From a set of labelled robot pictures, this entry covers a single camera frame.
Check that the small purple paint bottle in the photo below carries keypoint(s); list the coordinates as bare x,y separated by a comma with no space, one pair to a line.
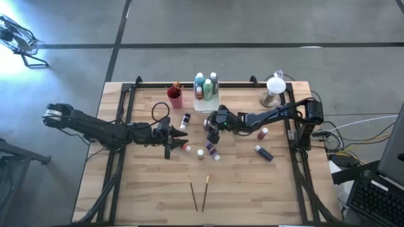
212,150

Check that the large teal paint bottle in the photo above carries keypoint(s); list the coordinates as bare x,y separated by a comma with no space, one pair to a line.
199,80

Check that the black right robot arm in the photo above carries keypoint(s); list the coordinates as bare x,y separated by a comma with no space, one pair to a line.
268,116

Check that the small grey paint bottle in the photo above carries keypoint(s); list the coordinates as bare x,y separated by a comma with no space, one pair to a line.
185,119

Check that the small pink paint bottle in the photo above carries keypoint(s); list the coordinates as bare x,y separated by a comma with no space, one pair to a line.
205,124

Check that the large green paint bottle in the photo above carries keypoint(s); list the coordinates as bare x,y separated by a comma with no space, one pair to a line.
207,91

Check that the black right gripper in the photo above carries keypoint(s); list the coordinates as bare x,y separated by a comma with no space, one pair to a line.
225,121

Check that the black aluminium rig frame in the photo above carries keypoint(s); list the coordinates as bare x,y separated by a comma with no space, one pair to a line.
151,85

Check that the paintbrush wide gold ferrule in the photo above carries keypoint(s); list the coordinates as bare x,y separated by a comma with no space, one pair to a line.
177,85

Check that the large dark grey paint bottle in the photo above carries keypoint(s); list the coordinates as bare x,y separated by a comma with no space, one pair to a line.
214,83

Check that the black paintbrush gold ferrule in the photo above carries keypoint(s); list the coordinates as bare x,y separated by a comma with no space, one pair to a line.
193,193
176,83
174,89
180,88
205,193

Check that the small red-orange paint bottle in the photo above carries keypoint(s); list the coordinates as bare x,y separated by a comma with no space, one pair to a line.
187,147

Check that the white plastic bin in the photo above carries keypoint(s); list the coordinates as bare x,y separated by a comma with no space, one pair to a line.
206,108

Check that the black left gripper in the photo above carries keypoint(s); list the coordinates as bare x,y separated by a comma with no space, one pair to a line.
162,135

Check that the small yellow ochre paint bottle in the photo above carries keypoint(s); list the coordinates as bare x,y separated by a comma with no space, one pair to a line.
200,154

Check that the small orange paint bottle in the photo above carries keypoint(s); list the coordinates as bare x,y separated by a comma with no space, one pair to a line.
199,93

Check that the small blue paint bottle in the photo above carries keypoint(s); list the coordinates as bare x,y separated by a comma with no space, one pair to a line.
264,153

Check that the black keyboard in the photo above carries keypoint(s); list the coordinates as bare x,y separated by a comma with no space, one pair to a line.
375,201

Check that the grey monitor back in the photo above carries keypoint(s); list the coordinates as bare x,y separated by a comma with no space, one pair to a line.
393,151

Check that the dark grey side desk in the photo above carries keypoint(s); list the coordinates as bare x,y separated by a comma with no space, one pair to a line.
22,153

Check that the small red paint bottle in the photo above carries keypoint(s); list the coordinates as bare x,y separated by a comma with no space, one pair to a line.
262,134

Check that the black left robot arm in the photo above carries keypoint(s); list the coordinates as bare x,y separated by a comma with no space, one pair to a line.
94,127

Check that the red plastic cup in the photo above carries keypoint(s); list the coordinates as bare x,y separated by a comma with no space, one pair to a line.
176,102

